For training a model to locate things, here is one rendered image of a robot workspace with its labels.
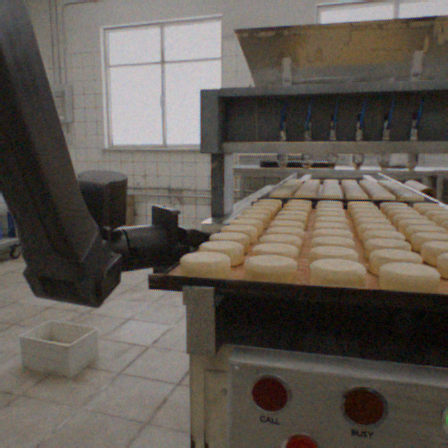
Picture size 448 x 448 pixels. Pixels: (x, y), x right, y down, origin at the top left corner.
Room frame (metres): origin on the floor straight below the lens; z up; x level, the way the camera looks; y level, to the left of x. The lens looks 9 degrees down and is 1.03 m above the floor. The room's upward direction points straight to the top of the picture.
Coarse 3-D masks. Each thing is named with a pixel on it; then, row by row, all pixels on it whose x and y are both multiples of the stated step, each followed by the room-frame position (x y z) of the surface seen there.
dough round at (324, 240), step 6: (312, 240) 0.51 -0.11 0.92; (318, 240) 0.50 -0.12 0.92; (324, 240) 0.50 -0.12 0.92; (330, 240) 0.50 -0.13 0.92; (336, 240) 0.50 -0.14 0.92; (342, 240) 0.50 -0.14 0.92; (348, 240) 0.50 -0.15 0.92; (312, 246) 0.50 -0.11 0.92; (318, 246) 0.49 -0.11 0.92; (342, 246) 0.48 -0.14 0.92; (348, 246) 0.48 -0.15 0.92
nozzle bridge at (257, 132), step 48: (240, 96) 1.11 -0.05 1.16; (288, 96) 1.11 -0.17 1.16; (336, 96) 1.11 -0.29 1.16; (384, 96) 1.10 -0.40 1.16; (432, 96) 1.08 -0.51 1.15; (240, 144) 1.14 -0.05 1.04; (288, 144) 1.11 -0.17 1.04; (336, 144) 1.08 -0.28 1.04; (384, 144) 1.05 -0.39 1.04; (432, 144) 1.03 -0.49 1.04
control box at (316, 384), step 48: (240, 384) 0.37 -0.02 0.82; (288, 384) 0.36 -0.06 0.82; (336, 384) 0.35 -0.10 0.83; (384, 384) 0.34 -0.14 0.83; (432, 384) 0.33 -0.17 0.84; (240, 432) 0.37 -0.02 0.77; (288, 432) 0.36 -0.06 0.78; (336, 432) 0.35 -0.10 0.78; (384, 432) 0.34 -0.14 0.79; (432, 432) 0.33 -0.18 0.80
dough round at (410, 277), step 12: (384, 264) 0.40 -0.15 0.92; (396, 264) 0.40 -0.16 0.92; (408, 264) 0.40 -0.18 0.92; (384, 276) 0.37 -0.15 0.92; (396, 276) 0.36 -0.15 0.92; (408, 276) 0.36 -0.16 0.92; (420, 276) 0.36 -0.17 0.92; (432, 276) 0.36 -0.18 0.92; (384, 288) 0.37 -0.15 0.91; (396, 288) 0.36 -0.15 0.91; (408, 288) 0.36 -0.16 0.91; (420, 288) 0.35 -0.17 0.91; (432, 288) 0.36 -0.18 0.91
